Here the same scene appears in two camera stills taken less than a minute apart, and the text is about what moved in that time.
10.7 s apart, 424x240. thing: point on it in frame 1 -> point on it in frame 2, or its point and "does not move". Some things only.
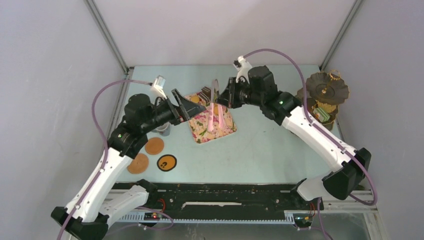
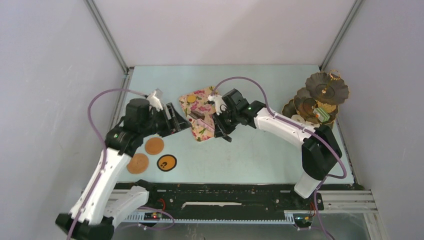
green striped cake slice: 323,116 does not move
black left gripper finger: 186,108 -> 175,122
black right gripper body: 242,95 -> 230,119
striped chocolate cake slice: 204,96 -> 196,115
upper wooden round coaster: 154,146 does not move
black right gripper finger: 226,95 -> 219,131
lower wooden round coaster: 139,164 does not move
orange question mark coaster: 166,162 does not move
